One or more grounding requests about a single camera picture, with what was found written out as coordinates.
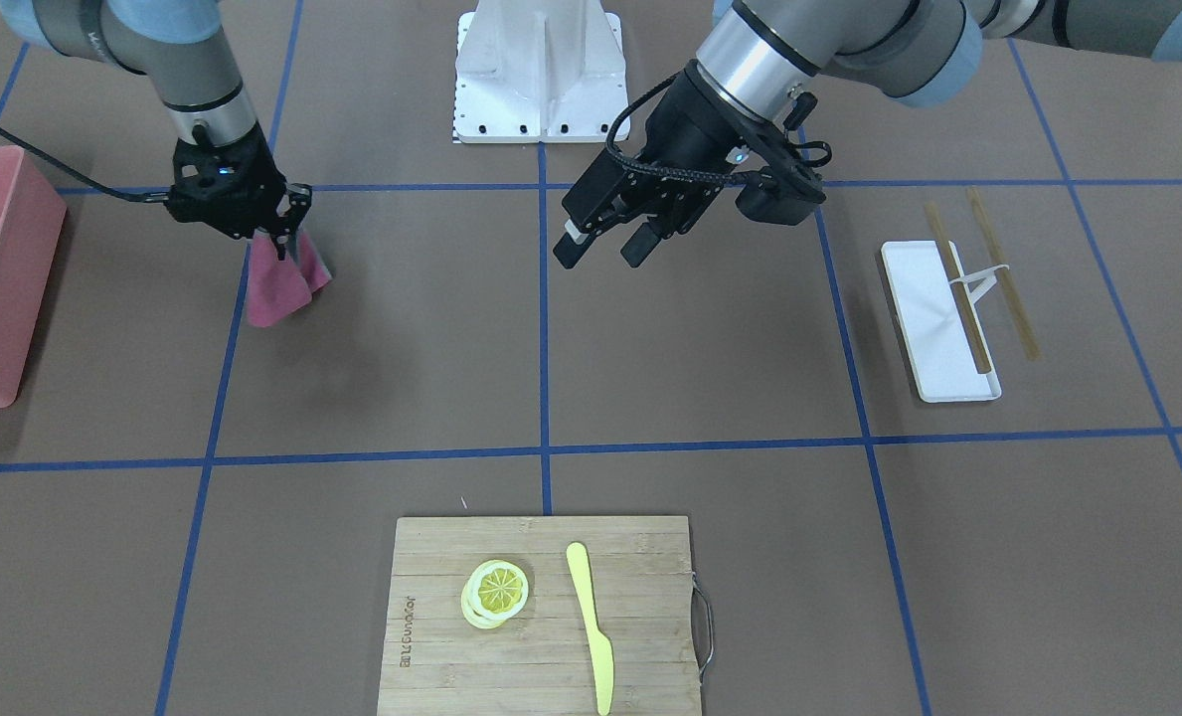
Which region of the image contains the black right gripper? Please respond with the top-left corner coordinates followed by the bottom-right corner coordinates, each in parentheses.
top-left (165, 126), bottom-right (313, 262)

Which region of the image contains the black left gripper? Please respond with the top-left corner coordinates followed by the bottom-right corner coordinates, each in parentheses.
top-left (553, 61), bottom-right (801, 271)

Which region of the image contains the pink wiping cloth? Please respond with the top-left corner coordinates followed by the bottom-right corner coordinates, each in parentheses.
top-left (246, 230), bottom-right (332, 328)

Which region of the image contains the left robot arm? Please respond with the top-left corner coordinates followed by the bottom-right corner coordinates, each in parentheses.
top-left (553, 1), bottom-right (1182, 269)

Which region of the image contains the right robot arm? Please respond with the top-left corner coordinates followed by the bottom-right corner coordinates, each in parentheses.
top-left (0, 1), bottom-right (312, 260)

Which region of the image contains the yellow plastic knife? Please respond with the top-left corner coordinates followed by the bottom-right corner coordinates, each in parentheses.
top-left (565, 541), bottom-right (616, 715)

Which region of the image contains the white rectangular tray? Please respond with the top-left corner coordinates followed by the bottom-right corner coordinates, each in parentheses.
top-left (881, 241), bottom-right (1001, 404)

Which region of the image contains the bamboo chopstick on tray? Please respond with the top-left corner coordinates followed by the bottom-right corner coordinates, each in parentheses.
top-left (924, 201), bottom-right (992, 375)

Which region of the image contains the yellow lemon slice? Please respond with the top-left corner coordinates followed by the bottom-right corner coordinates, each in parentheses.
top-left (460, 559), bottom-right (530, 630)

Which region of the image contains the white chopstick rest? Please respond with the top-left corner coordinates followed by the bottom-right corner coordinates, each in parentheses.
top-left (949, 263), bottom-right (1009, 302)

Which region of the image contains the bamboo chopstick beside tray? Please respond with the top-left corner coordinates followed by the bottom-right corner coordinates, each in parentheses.
top-left (966, 185), bottom-right (1043, 362)

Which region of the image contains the bamboo cutting board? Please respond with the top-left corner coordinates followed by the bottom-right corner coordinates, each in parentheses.
top-left (376, 516), bottom-right (703, 715)

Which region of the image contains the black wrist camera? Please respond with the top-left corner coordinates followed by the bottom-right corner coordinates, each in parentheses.
top-left (735, 155), bottom-right (827, 227)

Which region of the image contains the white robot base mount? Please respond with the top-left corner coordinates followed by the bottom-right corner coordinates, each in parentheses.
top-left (452, 1), bottom-right (628, 144)

